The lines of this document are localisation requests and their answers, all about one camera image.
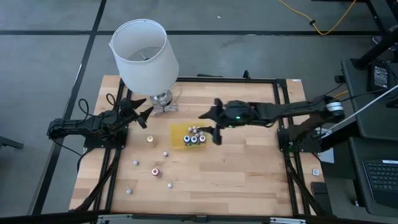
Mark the black keyboard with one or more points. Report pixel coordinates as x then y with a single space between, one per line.
382 180

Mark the large blue food coloring bottle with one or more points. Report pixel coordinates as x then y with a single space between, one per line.
186 139

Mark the white rod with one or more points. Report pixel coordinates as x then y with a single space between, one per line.
357 111

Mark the large violet food coloring bottle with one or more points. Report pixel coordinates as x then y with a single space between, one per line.
194 139

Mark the black floor stand leg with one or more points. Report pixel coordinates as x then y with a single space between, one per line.
9 143

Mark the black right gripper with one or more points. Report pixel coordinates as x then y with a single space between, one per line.
239 113

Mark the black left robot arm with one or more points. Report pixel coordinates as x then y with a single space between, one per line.
77 124

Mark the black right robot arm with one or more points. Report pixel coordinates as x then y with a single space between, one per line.
295 109

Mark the large pink food coloring bottle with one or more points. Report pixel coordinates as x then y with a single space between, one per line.
202 138

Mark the small white tag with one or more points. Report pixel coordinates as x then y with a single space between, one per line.
316 172

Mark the silver lamp with white shade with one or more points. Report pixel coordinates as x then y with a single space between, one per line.
146 74

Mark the black side desk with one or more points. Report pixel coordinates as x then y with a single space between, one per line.
373 121

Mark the black camera rig bar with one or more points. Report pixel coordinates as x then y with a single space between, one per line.
46 217

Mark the black rectangular object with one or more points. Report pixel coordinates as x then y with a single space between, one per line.
320 193

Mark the black computer desk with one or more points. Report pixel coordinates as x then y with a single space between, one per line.
357 186

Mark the black power supply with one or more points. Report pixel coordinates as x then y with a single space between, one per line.
381 76

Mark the yellow translucent plastic bin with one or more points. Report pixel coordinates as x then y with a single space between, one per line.
178 140

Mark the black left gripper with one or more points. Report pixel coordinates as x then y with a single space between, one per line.
127 116

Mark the person's shoe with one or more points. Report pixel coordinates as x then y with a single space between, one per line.
377 39

